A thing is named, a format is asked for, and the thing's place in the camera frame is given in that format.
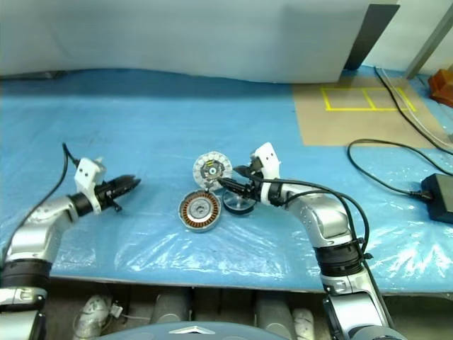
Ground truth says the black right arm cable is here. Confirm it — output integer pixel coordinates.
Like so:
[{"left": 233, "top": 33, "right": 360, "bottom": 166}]
[{"left": 260, "top": 178, "right": 396, "bottom": 330}]

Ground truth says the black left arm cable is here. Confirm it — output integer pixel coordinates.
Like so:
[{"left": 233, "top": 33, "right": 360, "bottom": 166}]
[{"left": 0, "top": 142, "right": 81, "bottom": 263}]

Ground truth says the yellow tape marking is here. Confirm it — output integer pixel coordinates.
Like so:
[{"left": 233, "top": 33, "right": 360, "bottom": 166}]
[{"left": 320, "top": 86, "right": 417, "bottom": 113}]

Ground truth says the grey rounded cylinder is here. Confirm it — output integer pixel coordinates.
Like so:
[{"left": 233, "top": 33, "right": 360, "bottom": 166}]
[
  {"left": 253, "top": 296, "right": 295, "bottom": 334},
  {"left": 151, "top": 287, "right": 191, "bottom": 325}
]

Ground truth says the brown cardboard mat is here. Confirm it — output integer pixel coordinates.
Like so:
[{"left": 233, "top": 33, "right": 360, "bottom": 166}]
[{"left": 290, "top": 75, "right": 453, "bottom": 149}]

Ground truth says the silver round motor lid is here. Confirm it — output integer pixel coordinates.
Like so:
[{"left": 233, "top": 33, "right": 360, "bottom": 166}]
[{"left": 193, "top": 150, "right": 234, "bottom": 191}]

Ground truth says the clear plastic tube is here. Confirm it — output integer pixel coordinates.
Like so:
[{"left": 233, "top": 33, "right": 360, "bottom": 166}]
[{"left": 380, "top": 69, "right": 453, "bottom": 148}]

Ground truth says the white crumpled wrap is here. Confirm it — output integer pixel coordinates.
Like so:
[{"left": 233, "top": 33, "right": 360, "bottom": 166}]
[
  {"left": 73, "top": 293, "right": 115, "bottom": 338},
  {"left": 291, "top": 307, "right": 316, "bottom": 338}
]

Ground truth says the long black cable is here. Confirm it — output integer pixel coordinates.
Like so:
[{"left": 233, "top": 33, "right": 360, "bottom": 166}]
[{"left": 374, "top": 66, "right": 453, "bottom": 156}]

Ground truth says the aluminium frame post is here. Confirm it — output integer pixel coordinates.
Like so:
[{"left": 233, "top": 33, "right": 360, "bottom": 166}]
[{"left": 403, "top": 0, "right": 453, "bottom": 80}]

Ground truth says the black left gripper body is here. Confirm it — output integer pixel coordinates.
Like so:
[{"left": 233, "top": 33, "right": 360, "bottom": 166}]
[{"left": 92, "top": 178, "right": 124, "bottom": 213}]

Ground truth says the black power adapter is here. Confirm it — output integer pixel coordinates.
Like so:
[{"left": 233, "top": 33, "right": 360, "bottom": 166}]
[{"left": 420, "top": 173, "right": 453, "bottom": 225}]

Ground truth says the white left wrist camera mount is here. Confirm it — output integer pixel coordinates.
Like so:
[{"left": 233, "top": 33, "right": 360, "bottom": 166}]
[{"left": 73, "top": 156, "right": 108, "bottom": 215}]

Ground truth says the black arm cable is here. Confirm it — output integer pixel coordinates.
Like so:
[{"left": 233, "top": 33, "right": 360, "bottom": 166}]
[
  {"left": 0, "top": 142, "right": 81, "bottom": 263},
  {"left": 260, "top": 178, "right": 396, "bottom": 330}
]

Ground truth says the black panel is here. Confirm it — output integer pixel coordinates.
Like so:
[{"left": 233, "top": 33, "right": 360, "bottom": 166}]
[{"left": 344, "top": 3, "right": 401, "bottom": 71}]

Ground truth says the blue plastic table sheet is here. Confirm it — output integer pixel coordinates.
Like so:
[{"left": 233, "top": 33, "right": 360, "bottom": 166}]
[{"left": 0, "top": 67, "right": 453, "bottom": 295}]

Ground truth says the motor housing with copper windings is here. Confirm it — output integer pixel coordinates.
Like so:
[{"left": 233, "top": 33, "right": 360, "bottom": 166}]
[{"left": 176, "top": 190, "right": 224, "bottom": 234}]

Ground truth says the white backdrop board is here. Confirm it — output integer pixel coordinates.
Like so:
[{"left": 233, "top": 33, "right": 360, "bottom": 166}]
[{"left": 0, "top": 0, "right": 372, "bottom": 85}]

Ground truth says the black round motor part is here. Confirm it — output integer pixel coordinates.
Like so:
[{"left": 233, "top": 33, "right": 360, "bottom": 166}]
[{"left": 222, "top": 189, "right": 256, "bottom": 215}]

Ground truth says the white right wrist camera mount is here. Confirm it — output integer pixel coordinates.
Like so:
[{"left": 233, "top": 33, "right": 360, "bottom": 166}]
[{"left": 249, "top": 141, "right": 283, "bottom": 206}]

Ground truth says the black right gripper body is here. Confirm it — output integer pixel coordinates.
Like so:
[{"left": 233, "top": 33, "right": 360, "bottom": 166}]
[{"left": 243, "top": 158, "right": 265, "bottom": 201}]

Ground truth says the orange block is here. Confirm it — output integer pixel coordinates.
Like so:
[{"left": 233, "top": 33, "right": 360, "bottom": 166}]
[{"left": 427, "top": 68, "right": 453, "bottom": 106}]

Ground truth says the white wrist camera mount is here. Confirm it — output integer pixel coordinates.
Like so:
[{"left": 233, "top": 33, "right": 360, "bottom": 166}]
[
  {"left": 73, "top": 156, "right": 108, "bottom": 215},
  {"left": 249, "top": 141, "right": 283, "bottom": 206}
]

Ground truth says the grey robot torso with logo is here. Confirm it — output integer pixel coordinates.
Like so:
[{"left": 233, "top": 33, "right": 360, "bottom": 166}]
[{"left": 102, "top": 311, "right": 302, "bottom": 340}]

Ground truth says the black adapter cable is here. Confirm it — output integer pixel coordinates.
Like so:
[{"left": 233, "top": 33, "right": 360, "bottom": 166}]
[{"left": 346, "top": 139, "right": 453, "bottom": 199}]

